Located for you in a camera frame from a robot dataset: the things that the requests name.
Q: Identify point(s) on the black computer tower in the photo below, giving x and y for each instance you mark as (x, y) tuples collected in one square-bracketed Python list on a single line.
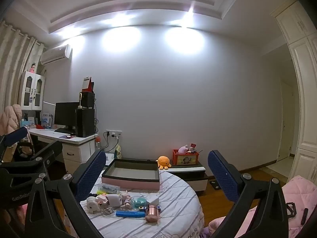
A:
[(86, 122)]

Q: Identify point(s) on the white striped quilted cloth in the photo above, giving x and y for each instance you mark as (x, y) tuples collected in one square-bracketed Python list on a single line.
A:
[(178, 203)]

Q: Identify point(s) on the orange octopus plush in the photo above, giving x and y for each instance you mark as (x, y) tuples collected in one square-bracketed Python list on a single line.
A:
[(164, 162)]

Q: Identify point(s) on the orange cup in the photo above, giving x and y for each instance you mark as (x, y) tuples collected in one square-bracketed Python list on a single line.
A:
[(98, 141)]

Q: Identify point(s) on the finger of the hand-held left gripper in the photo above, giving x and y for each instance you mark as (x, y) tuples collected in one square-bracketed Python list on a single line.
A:
[(49, 150), (18, 135)]

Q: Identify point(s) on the white desk with drawers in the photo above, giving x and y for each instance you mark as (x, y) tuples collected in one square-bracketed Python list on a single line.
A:
[(74, 143)]

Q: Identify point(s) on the black computer monitor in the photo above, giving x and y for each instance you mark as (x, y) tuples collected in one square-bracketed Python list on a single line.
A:
[(66, 114)]

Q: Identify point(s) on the black desk chair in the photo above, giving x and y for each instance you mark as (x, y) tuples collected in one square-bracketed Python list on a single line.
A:
[(23, 151)]

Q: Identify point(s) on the pink down jacket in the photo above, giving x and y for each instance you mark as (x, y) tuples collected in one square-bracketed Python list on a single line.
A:
[(11, 121)]

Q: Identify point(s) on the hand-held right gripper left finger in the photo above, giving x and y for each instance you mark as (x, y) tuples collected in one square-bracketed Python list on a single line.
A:
[(91, 176)]

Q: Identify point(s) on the small patterned paper bag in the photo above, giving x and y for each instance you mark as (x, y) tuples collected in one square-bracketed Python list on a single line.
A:
[(118, 151)]

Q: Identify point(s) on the beige curtain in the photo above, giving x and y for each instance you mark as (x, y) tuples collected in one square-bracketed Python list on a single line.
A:
[(12, 62)]

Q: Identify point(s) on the white air conditioner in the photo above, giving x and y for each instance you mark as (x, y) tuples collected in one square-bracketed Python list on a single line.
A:
[(55, 53)]

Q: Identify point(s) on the black buckle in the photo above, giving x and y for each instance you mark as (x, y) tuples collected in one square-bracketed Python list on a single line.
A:
[(291, 210)]

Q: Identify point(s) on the red card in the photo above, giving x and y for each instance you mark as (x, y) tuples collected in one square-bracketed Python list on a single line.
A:
[(193, 146)]

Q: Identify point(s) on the pink quilt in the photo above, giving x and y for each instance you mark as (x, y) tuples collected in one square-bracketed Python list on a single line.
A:
[(294, 198)]

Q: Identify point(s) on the blue comb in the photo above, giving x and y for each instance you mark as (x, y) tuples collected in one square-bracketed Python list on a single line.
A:
[(130, 214)]

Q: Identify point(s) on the dark stick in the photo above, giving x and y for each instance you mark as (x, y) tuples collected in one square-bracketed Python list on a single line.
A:
[(304, 215)]

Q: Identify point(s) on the teal brush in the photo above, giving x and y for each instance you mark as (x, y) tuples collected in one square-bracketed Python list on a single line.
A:
[(138, 200)]

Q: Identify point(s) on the yellow highlighter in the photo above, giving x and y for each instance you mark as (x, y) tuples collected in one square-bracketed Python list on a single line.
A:
[(102, 192)]

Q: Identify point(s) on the pink box with black rim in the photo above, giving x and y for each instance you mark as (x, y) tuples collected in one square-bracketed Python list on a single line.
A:
[(131, 184)]

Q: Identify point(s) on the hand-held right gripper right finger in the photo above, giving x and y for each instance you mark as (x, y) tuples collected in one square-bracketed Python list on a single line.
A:
[(221, 176)]

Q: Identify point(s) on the white animal figure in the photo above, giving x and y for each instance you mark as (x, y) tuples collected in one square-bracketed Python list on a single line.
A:
[(91, 204)]

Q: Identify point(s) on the clear plastic box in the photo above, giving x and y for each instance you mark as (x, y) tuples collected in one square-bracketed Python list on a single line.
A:
[(110, 188)]

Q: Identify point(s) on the white wardrobe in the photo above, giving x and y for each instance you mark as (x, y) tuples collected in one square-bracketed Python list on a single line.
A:
[(302, 79)]

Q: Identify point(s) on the pink plush toy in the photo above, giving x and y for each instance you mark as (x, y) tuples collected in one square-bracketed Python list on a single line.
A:
[(183, 150)]

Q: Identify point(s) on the pig-eared doll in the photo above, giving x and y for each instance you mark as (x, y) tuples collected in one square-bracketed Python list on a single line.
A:
[(126, 198)]

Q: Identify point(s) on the black speaker box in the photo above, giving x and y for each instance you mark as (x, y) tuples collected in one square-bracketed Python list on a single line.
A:
[(88, 100)]

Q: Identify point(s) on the white and dark low cabinet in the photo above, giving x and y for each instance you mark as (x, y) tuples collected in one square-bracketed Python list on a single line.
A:
[(195, 176)]

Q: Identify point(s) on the black keyboard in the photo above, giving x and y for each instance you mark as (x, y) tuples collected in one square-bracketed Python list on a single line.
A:
[(63, 130)]

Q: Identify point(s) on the orange toy crate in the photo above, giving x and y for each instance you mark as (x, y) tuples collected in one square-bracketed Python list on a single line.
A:
[(185, 160)]

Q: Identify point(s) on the rose gold cup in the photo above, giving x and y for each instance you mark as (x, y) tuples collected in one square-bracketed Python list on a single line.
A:
[(152, 213)]

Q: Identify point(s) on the blue printed box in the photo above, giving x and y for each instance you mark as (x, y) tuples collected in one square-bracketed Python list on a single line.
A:
[(46, 120)]

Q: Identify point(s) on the white wall socket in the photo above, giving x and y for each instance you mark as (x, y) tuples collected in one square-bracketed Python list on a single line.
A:
[(114, 133)]

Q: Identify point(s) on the black floor bracket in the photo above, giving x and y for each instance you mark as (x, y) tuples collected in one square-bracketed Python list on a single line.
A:
[(214, 185)]

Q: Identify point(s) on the white charger block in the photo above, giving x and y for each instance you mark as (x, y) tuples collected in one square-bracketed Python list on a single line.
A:
[(152, 199)]

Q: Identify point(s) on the white glass-door cabinet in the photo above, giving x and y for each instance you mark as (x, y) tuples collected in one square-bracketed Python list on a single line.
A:
[(31, 90)]

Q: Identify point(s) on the pink doll figure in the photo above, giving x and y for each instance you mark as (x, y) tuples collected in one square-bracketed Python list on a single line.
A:
[(32, 67)]

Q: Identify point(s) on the red and white calendar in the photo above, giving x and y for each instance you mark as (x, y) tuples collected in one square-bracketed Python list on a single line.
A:
[(88, 83)]

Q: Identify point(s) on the pink and white block toy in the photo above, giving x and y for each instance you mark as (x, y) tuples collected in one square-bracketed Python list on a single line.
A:
[(102, 199)]

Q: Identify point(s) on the small cream desk lamp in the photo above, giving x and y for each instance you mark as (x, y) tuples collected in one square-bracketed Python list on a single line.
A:
[(80, 101)]

